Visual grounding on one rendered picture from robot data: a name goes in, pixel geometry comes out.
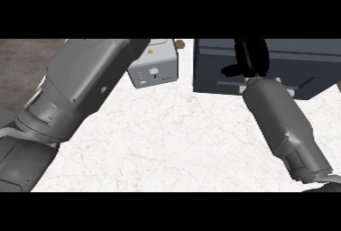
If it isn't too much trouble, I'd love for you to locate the pale grey toaster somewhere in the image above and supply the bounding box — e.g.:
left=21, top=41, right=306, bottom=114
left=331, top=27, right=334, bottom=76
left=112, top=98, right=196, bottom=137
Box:
left=127, top=39, right=180, bottom=89

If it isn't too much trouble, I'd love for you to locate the dark grey box appliance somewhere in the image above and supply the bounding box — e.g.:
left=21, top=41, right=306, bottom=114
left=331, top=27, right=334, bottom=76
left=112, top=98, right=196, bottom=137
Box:
left=192, top=39, right=341, bottom=101

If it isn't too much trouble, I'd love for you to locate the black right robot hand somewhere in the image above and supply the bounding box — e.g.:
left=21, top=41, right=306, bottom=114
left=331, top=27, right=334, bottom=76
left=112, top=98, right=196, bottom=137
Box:
left=220, top=39, right=270, bottom=79

